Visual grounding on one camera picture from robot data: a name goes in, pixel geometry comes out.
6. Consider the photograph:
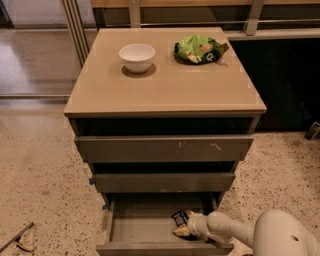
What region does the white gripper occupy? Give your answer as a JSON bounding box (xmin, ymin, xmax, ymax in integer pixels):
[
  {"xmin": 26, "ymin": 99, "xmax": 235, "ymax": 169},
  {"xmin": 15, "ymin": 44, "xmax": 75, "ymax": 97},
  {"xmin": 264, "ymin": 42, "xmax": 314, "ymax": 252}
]
[{"xmin": 173, "ymin": 210, "xmax": 211, "ymax": 241}]

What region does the dark rxbar blueberry bar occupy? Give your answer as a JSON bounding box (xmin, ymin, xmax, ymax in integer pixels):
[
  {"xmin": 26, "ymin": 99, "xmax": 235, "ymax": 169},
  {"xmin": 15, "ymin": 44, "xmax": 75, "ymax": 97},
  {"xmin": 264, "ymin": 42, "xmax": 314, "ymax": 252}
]
[{"xmin": 172, "ymin": 210, "xmax": 189, "ymax": 227}]

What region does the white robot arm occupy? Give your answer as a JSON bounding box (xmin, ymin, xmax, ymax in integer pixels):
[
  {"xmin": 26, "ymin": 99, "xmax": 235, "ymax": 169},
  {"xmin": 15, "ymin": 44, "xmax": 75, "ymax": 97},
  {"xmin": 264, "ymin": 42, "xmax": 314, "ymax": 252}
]
[{"xmin": 172, "ymin": 209, "xmax": 320, "ymax": 256}]

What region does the grey bottom drawer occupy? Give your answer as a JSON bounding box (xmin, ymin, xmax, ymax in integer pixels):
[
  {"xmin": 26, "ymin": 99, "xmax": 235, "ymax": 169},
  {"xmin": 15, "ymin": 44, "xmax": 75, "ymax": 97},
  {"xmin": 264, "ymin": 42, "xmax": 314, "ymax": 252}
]
[{"xmin": 96, "ymin": 193, "xmax": 234, "ymax": 256}]

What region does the grey drawer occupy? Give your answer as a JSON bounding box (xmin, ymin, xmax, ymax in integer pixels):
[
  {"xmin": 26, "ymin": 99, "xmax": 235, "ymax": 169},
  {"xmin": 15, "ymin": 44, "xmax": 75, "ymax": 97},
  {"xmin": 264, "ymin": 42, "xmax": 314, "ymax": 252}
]
[
  {"xmin": 96, "ymin": 193, "xmax": 234, "ymax": 256},
  {"xmin": 75, "ymin": 135, "xmax": 253, "ymax": 163},
  {"xmin": 92, "ymin": 173, "xmax": 235, "ymax": 193}
]

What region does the grey middle drawer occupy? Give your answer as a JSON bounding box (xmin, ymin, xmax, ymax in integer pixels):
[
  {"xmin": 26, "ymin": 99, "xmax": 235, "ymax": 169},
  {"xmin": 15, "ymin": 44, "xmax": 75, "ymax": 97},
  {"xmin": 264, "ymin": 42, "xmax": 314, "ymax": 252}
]
[{"xmin": 92, "ymin": 173, "xmax": 235, "ymax": 193}]

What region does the grey drawer cabinet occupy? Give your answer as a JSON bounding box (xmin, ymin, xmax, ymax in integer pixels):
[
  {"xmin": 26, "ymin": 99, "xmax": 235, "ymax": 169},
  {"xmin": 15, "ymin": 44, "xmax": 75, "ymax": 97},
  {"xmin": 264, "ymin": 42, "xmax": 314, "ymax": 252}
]
[{"xmin": 63, "ymin": 27, "xmax": 268, "ymax": 256}]

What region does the grey top drawer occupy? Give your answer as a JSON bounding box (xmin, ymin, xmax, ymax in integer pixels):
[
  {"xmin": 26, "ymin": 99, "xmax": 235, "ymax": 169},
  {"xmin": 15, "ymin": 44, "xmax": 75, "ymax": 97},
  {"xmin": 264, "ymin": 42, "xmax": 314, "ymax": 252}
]
[{"xmin": 75, "ymin": 135, "xmax": 253, "ymax": 163}]

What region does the dark object on floor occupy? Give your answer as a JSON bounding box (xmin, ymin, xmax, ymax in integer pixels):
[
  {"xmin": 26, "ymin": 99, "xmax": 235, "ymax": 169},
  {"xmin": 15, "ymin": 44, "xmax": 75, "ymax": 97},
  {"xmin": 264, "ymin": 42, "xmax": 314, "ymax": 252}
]
[{"xmin": 304, "ymin": 122, "xmax": 320, "ymax": 140}]

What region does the white ceramic bowl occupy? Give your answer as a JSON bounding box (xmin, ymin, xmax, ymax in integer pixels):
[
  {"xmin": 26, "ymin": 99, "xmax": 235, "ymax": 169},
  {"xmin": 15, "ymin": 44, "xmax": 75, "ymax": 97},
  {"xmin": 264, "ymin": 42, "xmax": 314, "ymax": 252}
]
[{"xmin": 119, "ymin": 44, "xmax": 156, "ymax": 73}]

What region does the green chip bag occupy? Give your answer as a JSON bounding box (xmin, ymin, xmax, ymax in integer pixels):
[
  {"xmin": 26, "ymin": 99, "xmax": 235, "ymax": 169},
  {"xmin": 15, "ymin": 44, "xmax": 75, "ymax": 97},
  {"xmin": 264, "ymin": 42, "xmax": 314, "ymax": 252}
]
[{"xmin": 174, "ymin": 34, "xmax": 229, "ymax": 64}]

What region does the metal railing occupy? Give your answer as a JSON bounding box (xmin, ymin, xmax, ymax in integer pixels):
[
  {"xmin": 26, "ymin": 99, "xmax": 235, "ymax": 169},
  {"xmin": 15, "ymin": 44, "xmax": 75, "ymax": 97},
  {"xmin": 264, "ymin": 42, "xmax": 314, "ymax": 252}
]
[{"xmin": 90, "ymin": 0, "xmax": 320, "ymax": 36}]

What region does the floor tool with handle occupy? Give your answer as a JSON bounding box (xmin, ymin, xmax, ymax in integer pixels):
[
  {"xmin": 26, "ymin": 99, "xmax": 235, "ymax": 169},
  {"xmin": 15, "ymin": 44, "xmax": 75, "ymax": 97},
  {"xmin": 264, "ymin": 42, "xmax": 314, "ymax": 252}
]
[{"xmin": 0, "ymin": 222, "xmax": 34, "ymax": 252}]

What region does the metal window frame post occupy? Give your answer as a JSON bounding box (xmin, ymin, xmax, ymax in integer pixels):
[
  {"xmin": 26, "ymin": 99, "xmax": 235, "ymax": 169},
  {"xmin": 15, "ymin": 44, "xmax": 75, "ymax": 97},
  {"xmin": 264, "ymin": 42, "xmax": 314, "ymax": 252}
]
[{"xmin": 60, "ymin": 0, "xmax": 89, "ymax": 66}]

